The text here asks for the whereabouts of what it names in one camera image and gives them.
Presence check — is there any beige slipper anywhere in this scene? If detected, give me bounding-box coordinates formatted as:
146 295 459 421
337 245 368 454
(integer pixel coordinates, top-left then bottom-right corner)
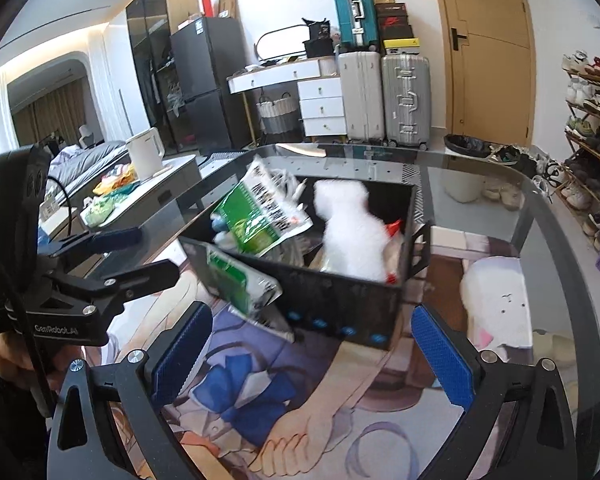
532 329 573 366

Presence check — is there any white suitcase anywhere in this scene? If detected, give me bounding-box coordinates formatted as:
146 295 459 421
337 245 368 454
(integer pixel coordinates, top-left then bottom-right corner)
338 51 386 142

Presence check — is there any bed with grey duvet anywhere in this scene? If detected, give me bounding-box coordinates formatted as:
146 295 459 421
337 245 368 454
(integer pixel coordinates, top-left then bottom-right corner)
47 141 128 186

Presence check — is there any thick black cable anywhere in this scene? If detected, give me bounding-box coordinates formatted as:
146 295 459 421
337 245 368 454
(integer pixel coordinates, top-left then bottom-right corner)
0 234 57 417

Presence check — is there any white low cabinet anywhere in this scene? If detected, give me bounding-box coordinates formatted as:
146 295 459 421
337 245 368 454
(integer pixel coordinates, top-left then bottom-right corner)
40 154 203 241

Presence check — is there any printed desk mat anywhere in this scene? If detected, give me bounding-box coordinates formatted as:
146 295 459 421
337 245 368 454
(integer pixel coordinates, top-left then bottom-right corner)
105 230 536 480

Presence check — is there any wooden shoe rack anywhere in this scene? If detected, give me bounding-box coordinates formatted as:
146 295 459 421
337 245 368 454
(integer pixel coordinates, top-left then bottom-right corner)
555 50 600 261

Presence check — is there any thin black cable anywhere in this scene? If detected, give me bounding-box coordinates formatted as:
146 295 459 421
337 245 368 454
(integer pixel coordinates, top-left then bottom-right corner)
44 181 75 241

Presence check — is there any woven laundry basket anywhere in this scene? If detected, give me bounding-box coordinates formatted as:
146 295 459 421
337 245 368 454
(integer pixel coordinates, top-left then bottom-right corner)
256 92 301 133

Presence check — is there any dark grey fridge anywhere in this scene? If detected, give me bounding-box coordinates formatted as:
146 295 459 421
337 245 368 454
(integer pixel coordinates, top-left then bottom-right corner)
170 16 253 151

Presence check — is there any silver suitcase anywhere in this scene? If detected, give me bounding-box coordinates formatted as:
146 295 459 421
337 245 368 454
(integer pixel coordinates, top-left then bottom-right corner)
381 54 431 150

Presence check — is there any black bag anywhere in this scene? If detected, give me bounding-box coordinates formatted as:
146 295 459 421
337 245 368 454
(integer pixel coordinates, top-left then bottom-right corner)
302 17 333 59

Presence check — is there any white dressing table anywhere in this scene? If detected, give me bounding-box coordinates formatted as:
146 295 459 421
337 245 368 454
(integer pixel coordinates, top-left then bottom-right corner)
227 57 348 146

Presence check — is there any white electric kettle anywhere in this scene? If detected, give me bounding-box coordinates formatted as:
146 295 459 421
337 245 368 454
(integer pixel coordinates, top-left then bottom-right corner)
125 127 165 178

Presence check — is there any black storage box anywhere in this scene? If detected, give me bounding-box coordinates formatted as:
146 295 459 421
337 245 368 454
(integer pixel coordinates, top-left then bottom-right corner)
180 174 431 351

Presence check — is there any green snack bag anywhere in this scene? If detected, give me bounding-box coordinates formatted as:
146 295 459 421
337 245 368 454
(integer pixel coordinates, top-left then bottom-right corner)
80 195 118 228

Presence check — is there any brown curtain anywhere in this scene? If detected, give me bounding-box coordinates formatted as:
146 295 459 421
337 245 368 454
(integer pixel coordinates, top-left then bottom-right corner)
12 80 88 143

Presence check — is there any oval mirror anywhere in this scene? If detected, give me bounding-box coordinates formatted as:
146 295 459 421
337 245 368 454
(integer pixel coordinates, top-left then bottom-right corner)
256 25 316 63

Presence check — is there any white trash bin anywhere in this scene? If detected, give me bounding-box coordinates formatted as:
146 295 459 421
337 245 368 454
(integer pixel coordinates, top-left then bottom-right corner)
442 133 493 203

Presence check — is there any yellow snack bag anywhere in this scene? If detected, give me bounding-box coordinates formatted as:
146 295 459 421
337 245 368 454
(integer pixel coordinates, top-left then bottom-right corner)
94 162 138 196

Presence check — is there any dark glass wardrobe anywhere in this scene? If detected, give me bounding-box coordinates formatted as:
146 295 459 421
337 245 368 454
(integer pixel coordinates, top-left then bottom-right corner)
126 0 198 153

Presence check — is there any teal suitcase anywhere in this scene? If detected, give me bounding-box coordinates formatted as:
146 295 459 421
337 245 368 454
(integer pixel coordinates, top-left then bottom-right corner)
331 0 381 53

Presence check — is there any green white packet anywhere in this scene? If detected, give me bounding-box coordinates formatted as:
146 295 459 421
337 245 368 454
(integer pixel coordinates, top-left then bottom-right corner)
212 156 315 256
180 237 296 343

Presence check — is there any person's left hand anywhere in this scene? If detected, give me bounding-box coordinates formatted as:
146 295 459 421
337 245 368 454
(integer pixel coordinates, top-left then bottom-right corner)
0 332 88 401

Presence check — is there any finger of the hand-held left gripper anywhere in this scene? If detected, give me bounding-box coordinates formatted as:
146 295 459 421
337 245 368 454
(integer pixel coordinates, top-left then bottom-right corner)
37 226 144 272
54 258 180 322

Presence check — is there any pile of floor shoes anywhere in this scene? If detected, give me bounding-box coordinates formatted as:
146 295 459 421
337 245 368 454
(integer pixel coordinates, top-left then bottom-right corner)
482 144 566 211

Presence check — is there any white fluffy plush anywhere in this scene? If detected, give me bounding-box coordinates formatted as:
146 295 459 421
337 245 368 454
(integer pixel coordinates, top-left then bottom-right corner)
312 179 388 283

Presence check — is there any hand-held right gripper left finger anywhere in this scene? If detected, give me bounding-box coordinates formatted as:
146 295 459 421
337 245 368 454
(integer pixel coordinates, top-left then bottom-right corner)
44 301 215 480

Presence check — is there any wooden door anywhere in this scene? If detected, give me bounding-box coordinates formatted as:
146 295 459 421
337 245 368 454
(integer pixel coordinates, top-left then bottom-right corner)
430 0 537 148

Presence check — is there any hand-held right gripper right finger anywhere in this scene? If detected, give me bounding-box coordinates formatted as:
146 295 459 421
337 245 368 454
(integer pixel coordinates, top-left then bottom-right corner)
411 303 579 480

